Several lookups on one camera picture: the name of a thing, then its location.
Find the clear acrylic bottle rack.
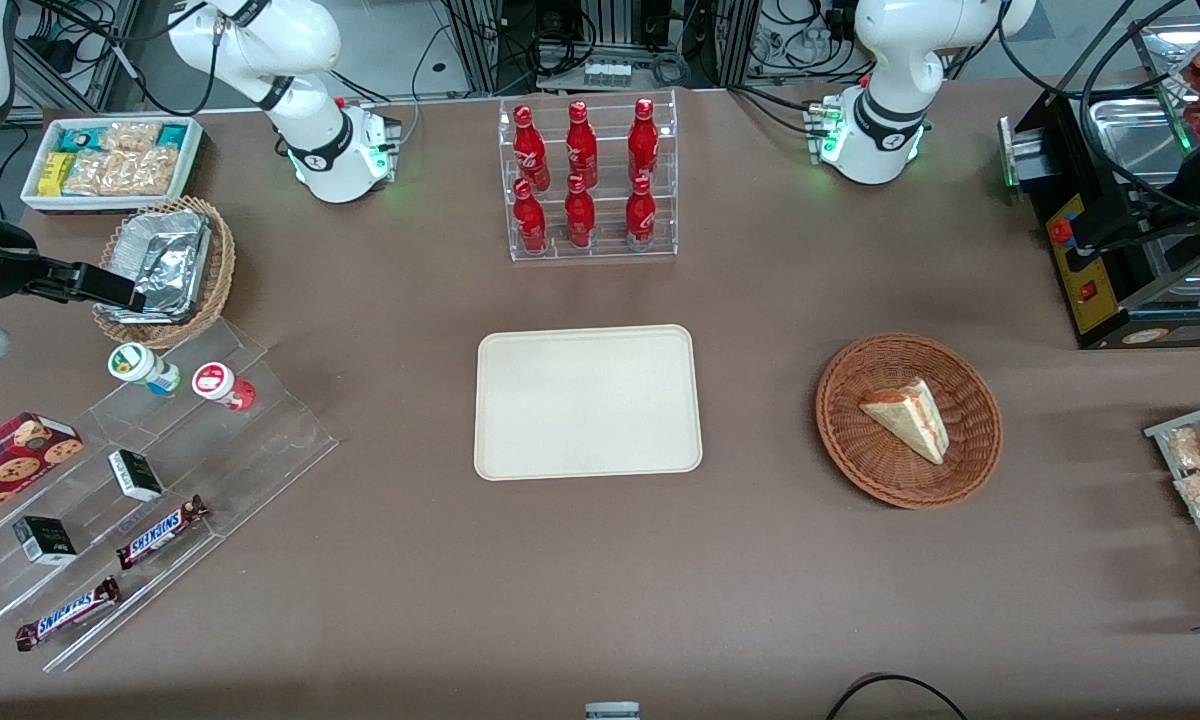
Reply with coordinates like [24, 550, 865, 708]
[498, 88, 679, 264]

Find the small clear cracker bag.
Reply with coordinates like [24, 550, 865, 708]
[100, 122, 162, 153]

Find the silver metal tray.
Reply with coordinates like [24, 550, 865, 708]
[1086, 97, 1200, 189]

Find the clear acrylic stepped display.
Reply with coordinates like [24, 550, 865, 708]
[0, 318, 339, 673]

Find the silver foil tray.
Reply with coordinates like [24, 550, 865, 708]
[97, 209, 212, 326]

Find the red cola bottle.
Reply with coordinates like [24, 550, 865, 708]
[625, 174, 657, 251]
[564, 174, 597, 249]
[512, 104, 551, 193]
[564, 100, 599, 189]
[513, 178, 548, 254]
[627, 97, 660, 184]

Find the snickers chocolate bar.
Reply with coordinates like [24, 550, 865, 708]
[15, 576, 122, 653]
[116, 495, 211, 571]

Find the white plastic snack bin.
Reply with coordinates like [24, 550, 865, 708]
[20, 116, 205, 216]

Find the red cookie box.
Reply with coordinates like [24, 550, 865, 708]
[0, 412, 85, 531]

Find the oval light wicker basket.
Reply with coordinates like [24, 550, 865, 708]
[92, 196, 237, 350]

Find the red yogurt cup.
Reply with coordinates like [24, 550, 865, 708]
[192, 362, 257, 413]

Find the large clear cracker bag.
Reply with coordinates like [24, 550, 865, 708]
[63, 148, 179, 197]

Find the small black box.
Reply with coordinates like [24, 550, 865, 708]
[12, 515, 78, 567]
[108, 449, 165, 503]

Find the beige plastic tray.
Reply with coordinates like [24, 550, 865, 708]
[474, 324, 704, 482]

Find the round brown wicker basket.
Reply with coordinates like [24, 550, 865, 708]
[815, 333, 1004, 511]

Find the black cable loop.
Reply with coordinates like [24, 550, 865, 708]
[825, 674, 969, 720]

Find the green yogurt cup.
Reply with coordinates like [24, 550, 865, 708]
[108, 342, 182, 396]

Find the triangular sandwich wedge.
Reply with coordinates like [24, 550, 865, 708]
[858, 377, 951, 466]

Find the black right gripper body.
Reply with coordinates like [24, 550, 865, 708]
[0, 210, 91, 301]

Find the black sealing machine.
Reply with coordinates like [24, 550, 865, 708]
[998, 95, 1200, 351]

